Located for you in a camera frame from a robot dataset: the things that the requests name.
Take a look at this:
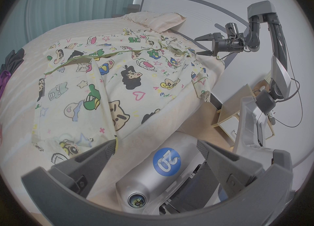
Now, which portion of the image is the pale pink pillow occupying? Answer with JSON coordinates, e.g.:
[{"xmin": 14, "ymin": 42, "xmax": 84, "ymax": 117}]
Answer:
[{"xmin": 123, "ymin": 12, "xmax": 187, "ymax": 33}]

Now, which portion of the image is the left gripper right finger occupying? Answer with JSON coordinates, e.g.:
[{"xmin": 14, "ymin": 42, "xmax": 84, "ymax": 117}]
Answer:
[{"xmin": 196, "ymin": 140, "xmax": 266, "ymax": 197}]

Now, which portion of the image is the black cable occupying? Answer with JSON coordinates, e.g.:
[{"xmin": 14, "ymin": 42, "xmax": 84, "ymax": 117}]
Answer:
[{"xmin": 275, "ymin": 77, "xmax": 304, "ymax": 128}]

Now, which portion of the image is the blue-green curtain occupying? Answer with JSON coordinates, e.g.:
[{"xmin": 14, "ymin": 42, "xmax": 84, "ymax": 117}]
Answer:
[{"xmin": 17, "ymin": 0, "xmax": 143, "ymax": 56}]

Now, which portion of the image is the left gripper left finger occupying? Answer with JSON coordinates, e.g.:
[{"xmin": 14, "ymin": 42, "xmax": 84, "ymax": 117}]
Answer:
[{"xmin": 50, "ymin": 140, "xmax": 118, "ymax": 198}]

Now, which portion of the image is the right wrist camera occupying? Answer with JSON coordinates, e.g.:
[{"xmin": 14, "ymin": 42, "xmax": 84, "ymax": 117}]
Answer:
[{"xmin": 225, "ymin": 23, "xmax": 240, "ymax": 37}]

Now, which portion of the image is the pile of clothes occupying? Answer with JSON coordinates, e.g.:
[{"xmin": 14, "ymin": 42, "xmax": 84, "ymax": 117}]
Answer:
[{"xmin": 0, "ymin": 48, "xmax": 25, "ymax": 144}]

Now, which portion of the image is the bed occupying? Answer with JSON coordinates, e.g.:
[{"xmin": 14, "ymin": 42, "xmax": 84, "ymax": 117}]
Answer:
[{"xmin": 0, "ymin": 0, "xmax": 249, "ymax": 197}]

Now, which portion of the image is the white printed pyjama top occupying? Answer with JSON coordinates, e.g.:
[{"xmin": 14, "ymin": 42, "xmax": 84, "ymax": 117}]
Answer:
[{"xmin": 32, "ymin": 28, "xmax": 212, "ymax": 165}]

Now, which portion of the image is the light wooden bedside table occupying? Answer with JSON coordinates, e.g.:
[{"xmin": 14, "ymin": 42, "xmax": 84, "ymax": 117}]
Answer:
[{"xmin": 211, "ymin": 78, "xmax": 276, "ymax": 142}]

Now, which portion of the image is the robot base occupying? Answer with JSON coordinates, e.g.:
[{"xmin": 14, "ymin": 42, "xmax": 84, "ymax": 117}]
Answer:
[{"xmin": 115, "ymin": 95, "xmax": 276, "ymax": 217}]

